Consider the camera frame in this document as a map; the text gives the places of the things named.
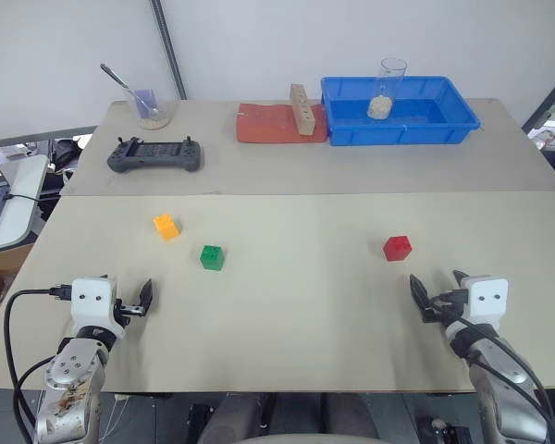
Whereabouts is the blue plastic bin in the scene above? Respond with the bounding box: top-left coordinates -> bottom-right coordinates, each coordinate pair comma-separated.
319,75 -> 483,147

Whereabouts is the green toy block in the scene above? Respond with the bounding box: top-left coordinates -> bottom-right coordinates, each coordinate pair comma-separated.
199,244 -> 226,271

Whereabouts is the orange-red cloth mat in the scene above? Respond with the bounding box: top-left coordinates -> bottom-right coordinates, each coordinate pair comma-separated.
234,102 -> 330,144

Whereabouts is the grey handheld remote controller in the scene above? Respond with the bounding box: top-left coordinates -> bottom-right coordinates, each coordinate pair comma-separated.
106,134 -> 204,175

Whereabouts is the wooden block with holes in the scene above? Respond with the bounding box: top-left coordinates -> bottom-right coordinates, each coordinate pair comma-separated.
289,82 -> 317,137

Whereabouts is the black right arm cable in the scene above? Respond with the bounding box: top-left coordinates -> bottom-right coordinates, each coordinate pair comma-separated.
457,314 -> 555,444

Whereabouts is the black bag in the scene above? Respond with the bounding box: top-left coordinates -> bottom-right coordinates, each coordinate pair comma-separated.
49,137 -> 94,176

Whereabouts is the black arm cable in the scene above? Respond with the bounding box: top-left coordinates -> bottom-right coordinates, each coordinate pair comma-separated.
4,283 -> 73,444
457,314 -> 555,444

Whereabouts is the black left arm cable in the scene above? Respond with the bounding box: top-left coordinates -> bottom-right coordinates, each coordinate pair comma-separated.
4,283 -> 73,444

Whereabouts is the grey metal pole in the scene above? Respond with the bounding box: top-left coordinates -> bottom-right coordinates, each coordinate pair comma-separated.
149,0 -> 189,101

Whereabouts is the white side table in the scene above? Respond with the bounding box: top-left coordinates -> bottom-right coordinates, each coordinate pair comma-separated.
0,154 -> 50,256

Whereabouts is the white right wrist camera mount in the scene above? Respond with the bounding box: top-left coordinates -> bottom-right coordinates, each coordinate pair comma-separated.
465,276 -> 510,330

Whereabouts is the red toy block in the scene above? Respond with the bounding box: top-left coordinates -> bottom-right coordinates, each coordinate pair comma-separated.
381,234 -> 413,263

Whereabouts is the metal spoon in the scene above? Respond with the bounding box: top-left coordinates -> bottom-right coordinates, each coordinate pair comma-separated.
99,63 -> 161,117

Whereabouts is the yellow toy block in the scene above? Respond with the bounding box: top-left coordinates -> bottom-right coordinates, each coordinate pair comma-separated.
152,213 -> 182,242

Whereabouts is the dark window frame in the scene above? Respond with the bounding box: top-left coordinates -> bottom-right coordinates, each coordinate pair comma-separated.
519,59 -> 555,136

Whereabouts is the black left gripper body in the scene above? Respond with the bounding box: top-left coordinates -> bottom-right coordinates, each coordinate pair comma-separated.
113,298 -> 146,330

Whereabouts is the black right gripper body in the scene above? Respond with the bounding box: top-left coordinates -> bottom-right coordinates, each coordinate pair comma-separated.
425,288 -> 470,321

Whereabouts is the glass beaker with grain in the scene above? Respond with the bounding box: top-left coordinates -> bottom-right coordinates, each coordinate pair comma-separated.
128,87 -> 173,131

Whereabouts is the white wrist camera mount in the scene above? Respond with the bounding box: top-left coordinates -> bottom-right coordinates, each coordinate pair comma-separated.
465,276 -> 510,330
70,277 -> 127,342

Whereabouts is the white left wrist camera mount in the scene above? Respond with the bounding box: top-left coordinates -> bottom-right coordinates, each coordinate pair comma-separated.
70,277 -> 127,342

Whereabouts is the clear cup with grain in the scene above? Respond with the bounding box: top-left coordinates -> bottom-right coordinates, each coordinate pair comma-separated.
366,57 -> 409,121

